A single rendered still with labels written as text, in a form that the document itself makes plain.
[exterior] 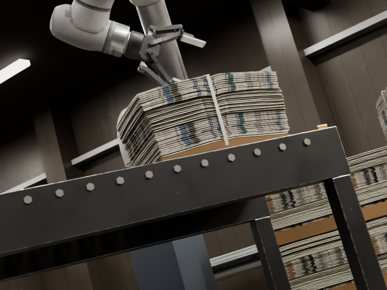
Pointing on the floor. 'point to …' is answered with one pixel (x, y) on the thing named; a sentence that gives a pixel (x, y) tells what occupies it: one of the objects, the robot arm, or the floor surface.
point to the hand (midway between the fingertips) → (196, 64)
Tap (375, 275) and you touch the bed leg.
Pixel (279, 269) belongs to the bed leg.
